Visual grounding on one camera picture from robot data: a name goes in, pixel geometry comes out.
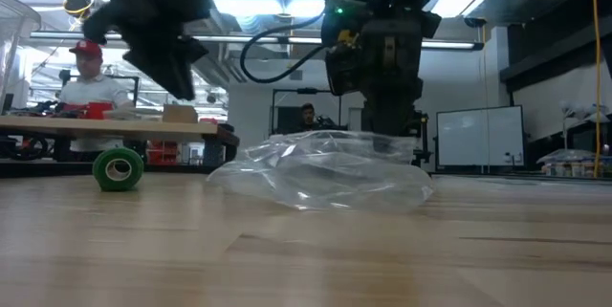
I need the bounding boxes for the clear plastic zip bag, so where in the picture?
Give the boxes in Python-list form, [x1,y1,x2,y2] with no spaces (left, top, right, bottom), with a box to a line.
[208,129,434,213]

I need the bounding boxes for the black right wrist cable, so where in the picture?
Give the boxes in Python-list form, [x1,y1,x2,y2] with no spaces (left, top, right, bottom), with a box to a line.
[238,0,346,84]

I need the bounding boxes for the white whiteboard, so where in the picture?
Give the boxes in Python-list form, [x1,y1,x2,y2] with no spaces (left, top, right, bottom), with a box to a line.
[435,104,525,168]

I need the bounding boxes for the brown cardboard box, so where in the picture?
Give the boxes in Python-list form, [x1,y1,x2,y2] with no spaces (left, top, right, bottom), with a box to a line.
[162,103,199,124]

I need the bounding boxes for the black aluminium table frame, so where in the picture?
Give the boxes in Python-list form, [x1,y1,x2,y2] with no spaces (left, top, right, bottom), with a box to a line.
[0,161,431,180]

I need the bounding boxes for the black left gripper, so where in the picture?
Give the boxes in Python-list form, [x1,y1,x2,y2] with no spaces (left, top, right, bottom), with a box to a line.
[83,0,214,101]

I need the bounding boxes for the clear bag of bottles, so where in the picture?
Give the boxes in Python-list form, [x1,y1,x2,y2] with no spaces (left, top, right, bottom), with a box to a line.
[537,148,612,178]

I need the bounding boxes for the long ceiling light bar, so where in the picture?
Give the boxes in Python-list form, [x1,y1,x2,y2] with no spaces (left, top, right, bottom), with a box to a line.
[28,32,484,53]

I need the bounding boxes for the black equipment stand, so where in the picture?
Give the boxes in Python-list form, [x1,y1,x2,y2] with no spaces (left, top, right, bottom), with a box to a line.
[410,110,432,167]

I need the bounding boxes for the yellow and black cable reel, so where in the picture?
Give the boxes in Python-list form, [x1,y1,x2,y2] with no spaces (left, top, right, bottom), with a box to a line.
[63,0,97,21]

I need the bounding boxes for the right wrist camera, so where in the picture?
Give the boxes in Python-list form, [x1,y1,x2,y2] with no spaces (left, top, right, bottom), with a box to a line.
[325,29,364,98]

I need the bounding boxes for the white lamps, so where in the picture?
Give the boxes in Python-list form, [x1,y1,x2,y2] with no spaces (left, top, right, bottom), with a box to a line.
[558,99,612,150]

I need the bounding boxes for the red bin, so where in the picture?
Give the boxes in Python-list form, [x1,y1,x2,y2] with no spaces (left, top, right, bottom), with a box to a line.
[61,101,115,121]

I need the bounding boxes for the green elastic bandage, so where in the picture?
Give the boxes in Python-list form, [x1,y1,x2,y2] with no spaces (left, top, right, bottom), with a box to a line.
[92,146,144,192]

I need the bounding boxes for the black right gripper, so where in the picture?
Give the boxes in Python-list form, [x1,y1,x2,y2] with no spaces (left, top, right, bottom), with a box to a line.
[361,14,442,137]

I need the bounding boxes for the person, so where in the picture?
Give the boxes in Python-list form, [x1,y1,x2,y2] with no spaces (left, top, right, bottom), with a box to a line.
[295,101,329,135]
[59,38,136,153]

